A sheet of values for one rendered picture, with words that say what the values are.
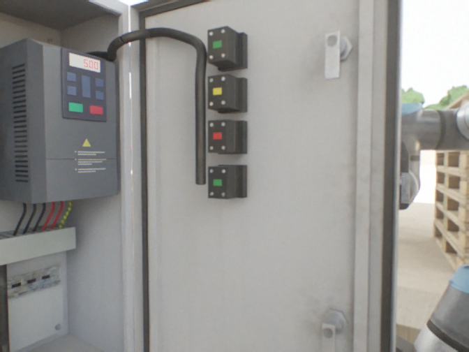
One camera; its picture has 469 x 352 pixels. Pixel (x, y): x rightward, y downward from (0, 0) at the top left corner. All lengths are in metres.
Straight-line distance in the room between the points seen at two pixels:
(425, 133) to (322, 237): 0.44
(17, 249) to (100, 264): 0.14
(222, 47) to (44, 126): 0.26
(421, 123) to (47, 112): 0.69
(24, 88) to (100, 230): 0.27
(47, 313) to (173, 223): 0.32
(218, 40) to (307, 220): 0.26
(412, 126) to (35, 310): 0.81
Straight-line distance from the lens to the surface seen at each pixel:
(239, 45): 0.50
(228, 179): 0.45
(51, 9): 0.71
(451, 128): 0.86
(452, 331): 0.66
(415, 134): 0.83
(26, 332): 0.77
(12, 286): 0.73
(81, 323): 0.79
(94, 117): 0.57
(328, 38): 0.44
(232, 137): 0.46
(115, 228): 0.65
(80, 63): 0.58
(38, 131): 0.55
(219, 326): 0.58
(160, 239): 0.60
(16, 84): 0.60
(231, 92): 0.46
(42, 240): 0.67
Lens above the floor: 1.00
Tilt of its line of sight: 3 degrees down
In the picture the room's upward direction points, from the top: straight up
